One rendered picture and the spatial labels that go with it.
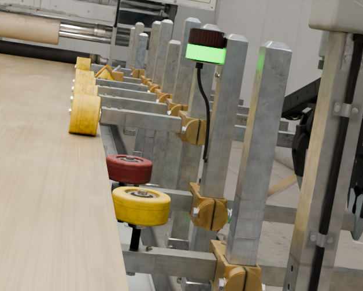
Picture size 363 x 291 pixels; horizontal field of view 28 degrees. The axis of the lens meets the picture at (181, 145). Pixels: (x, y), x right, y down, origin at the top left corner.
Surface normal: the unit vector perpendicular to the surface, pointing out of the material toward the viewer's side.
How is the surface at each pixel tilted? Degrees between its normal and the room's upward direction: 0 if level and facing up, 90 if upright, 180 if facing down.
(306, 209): 90
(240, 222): 90
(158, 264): 90
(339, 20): 90
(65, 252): 0
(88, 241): 0
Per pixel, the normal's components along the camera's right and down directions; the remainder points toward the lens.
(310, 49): -0.96, -0.11
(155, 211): 0.51, 0.21
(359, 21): 0.14, 0.17
